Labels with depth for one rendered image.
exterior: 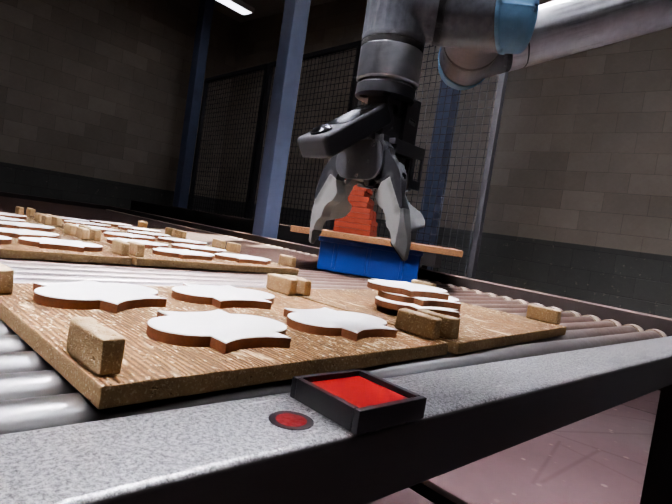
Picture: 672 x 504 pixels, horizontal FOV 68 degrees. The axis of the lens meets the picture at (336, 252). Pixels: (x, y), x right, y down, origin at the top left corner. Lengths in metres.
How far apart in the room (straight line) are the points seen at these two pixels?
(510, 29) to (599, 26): 0.19
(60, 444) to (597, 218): 5.55
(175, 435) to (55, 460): 0.07
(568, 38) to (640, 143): 5.00
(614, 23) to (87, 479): 0.76
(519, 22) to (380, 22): 0.15
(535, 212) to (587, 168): 0.67
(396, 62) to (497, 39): 0.12
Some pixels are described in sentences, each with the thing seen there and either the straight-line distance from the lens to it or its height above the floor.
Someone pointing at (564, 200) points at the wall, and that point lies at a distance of 5.81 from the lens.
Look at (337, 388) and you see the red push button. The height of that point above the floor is 0.93.
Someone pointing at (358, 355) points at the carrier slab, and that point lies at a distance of 0.49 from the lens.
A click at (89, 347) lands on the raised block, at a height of 0.95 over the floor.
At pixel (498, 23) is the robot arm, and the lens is 0.63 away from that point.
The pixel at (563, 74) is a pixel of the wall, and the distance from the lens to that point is 6.16.
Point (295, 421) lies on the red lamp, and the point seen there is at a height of 0.92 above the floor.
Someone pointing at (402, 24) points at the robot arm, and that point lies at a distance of 0.62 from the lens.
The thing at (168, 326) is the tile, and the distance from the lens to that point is 0.46.
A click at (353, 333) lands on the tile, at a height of 0.94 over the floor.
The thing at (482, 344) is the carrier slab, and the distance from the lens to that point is 0.70.
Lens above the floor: 1.05
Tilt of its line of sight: 3 degrees down
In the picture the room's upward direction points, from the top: 8 degrees clockwise
